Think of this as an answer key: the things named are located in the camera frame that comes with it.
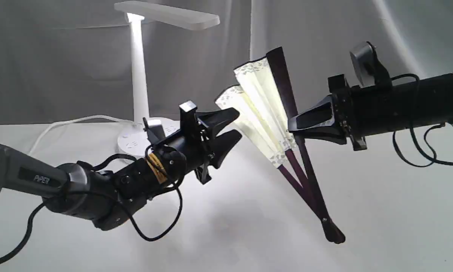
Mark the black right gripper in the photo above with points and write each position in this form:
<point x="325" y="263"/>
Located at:
<point x="340" y="103"/>

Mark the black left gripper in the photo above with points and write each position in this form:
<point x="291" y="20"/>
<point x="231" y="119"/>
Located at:
<point x="192" y="138"/>

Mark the paper folding fan purple ribs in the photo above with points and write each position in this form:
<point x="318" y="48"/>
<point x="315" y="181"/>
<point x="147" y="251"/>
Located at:
<point x="264" y="97"/>

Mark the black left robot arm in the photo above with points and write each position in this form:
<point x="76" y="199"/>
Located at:
<point x="107" y="193"/>

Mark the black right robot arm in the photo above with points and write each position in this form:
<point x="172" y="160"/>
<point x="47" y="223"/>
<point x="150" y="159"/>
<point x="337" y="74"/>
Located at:
<point x="422" y="103"/>

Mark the white desk lamp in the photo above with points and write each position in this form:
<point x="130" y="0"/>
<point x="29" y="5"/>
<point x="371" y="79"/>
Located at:
<point x="133" y="140"/>

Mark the grey backdrop curtain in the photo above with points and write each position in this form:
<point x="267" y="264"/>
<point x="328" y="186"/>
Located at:
<point x="64" y="59"/>

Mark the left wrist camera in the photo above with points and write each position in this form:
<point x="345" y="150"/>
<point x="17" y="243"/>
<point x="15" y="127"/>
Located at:
<point x="154" y="130"/>

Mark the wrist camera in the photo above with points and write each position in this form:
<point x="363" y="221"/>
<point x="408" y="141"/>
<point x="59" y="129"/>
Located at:
<point x="368" y="69"/>
<point x="154" y="130"/>

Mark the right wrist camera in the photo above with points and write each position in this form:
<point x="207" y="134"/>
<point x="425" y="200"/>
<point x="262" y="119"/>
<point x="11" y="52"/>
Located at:
<point x="368" y="69"/>

